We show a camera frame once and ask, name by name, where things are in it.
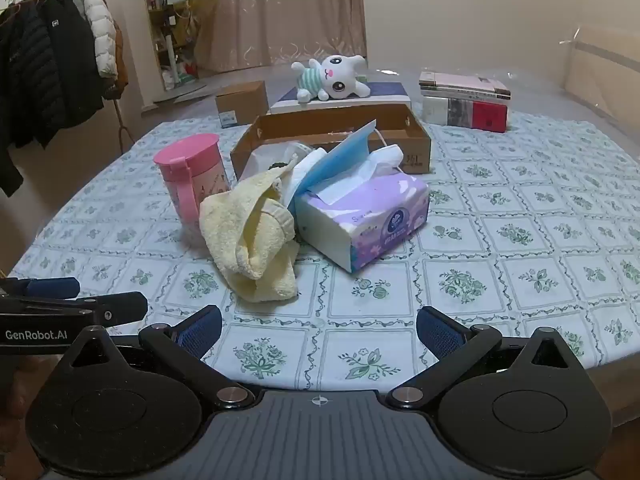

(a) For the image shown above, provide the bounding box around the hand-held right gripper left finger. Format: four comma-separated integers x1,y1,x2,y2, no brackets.
59,306,257,411

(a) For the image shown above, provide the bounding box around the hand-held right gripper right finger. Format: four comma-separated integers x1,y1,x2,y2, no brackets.
387,306,586,408

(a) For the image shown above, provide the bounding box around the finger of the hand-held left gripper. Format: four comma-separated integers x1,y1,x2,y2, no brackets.
0,292,149,325
0,277,81,302

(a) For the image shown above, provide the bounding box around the yellow towel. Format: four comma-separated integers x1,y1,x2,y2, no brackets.
199,166,300,304

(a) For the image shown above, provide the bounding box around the cardboard tray box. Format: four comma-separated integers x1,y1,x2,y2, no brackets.
230,104,432,182

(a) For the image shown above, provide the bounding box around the blue face mask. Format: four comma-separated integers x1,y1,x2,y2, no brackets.
299,119,388,197

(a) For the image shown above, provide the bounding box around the green floral bedsheet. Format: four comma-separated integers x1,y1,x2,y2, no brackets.
9,109,640,397

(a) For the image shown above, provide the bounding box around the purple tissue pack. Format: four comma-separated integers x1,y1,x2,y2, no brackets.
294,145,431,275

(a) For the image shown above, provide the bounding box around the pink lidded cup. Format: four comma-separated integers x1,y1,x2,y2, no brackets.
153,134,236,227

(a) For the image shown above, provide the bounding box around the metal clothes rack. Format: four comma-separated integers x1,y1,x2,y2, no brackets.
0,0,132,161

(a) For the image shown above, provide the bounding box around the clear plastic bag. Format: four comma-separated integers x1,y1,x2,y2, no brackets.
248,141,303,181

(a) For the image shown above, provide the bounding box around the long black jacket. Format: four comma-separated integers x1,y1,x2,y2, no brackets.
0,2,68,199

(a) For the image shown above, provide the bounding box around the black puffer jacket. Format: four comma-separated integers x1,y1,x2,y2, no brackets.
41,0,106,128

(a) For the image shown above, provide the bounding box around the small closed cardboard box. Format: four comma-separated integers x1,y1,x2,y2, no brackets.
215,80,271,129

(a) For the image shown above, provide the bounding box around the brown jacket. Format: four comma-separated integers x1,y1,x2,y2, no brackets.
87,0,130,97

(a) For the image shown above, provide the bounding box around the grey spine book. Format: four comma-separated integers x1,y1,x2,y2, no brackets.
420,86,512,102

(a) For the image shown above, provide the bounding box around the flat blue white box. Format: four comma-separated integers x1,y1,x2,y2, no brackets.
269,80,412,115

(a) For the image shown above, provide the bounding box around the white puffer jacket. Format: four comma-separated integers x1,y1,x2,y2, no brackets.
69,0,119,80

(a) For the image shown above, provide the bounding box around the white plush toy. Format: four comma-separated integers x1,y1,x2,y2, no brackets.
291,54,372,103

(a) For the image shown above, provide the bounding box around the wooden bookshelf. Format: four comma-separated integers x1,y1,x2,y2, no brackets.
139,0,201,92

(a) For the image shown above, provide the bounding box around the plastic wrapped headboard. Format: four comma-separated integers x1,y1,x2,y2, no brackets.
564,24,640,117

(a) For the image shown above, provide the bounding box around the beige curtain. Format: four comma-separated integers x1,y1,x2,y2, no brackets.
199,0,369,74

